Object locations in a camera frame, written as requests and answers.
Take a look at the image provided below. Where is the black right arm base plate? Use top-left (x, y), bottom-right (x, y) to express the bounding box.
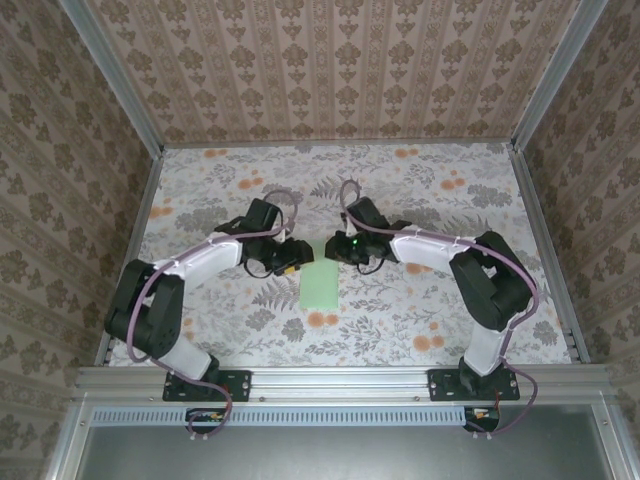
top-left (428, 368), bottom-right (521, 403)

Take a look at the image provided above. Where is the aluminium mounting rail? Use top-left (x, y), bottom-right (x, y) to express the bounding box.
top-left (73, 363), bottom-right (615, 402)

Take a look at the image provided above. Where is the slotted grey cable duct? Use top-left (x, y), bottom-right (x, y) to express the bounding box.
top-left (92, 405), bottom-right (501, 427)

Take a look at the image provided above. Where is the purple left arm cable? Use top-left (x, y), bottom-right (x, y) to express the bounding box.
top-left (127, 188), bottom-right (301, 445)

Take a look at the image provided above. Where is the floral table cover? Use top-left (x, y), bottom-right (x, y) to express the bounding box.
top-left (107, 142), bottom-right (575, 369)

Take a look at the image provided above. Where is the aluminium corner post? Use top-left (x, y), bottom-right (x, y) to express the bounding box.
top-left (63, 0), bottom-right (167, 155)
top-left (510, 0), bottom-right (610, 151)

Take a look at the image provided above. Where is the black left wrist wire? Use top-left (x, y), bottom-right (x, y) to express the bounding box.
top-left (243, 257), bottom-right (284, 279)

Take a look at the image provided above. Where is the grey metal panel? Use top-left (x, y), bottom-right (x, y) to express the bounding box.
top-left (74, 424), bottom-right (619, 480)

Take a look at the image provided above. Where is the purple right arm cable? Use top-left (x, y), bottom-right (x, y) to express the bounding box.
top-left (339, 178), bottom-right (541, 442)

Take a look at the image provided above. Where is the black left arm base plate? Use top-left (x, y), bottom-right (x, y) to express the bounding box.
top-left (162, 368), bottom-right (253, 403)

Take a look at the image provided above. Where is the aluminium lower frame bar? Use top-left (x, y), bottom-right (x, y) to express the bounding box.
top-left (592, 394), bottom-right (640, 480)
top-left (47, 392), bottom-right (96, 480)

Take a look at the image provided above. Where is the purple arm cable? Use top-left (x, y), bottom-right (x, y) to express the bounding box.
top-left (339, 178), bottom-right (541, 442)
top-left (127, 188), bottom-right (301, 445)

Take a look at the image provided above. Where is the aluminium side rail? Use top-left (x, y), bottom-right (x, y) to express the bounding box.
top-left (93, 147), bottom-right (167, 370)
top-left (509, 142), bottom-right (592, 369)

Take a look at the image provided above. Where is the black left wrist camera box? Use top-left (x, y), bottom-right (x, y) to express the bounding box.
top-left (248, 198), bottom-right (284, 234)

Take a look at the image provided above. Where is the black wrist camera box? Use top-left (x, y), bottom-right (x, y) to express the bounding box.
top-left (248, 198), bottom-right (284, 234)
top-left (344, 197), bottom-right (389, 234)

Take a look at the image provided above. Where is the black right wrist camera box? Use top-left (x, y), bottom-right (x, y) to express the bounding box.
top-left (344, 197), bottom-right (389, 234)

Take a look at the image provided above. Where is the light green cloth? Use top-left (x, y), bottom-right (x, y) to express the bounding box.
top-left (298, 238), bottom-right (340, 311)

